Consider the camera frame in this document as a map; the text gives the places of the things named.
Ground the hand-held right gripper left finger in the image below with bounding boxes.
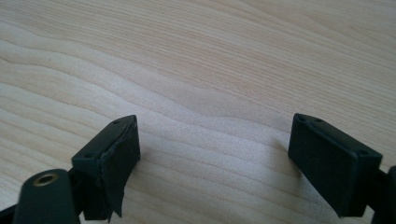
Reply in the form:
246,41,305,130
71,114,141,223

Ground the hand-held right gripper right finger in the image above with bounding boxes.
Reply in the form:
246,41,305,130
288,113,384,218

